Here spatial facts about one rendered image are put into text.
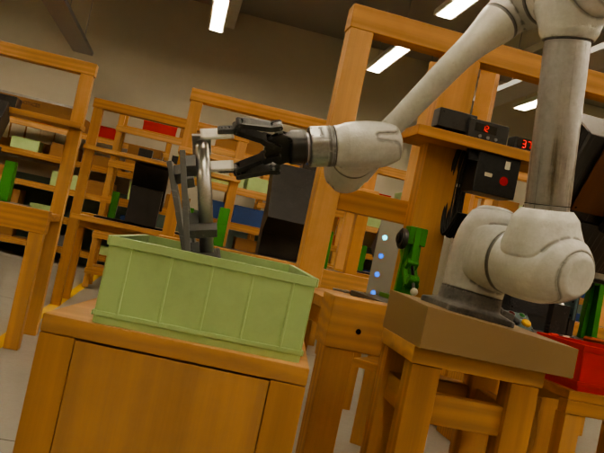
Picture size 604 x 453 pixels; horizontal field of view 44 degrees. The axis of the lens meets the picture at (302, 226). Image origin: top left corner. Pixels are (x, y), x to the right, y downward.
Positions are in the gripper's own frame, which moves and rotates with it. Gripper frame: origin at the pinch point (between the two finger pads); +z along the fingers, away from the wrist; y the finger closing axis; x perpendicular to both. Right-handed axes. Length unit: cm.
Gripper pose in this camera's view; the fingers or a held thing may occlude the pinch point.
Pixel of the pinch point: (213, 150)
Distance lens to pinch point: 161.3
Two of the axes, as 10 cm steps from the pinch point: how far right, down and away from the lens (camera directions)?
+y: 0.7, -7.0, -7.1
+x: 1.4, 7.1, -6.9
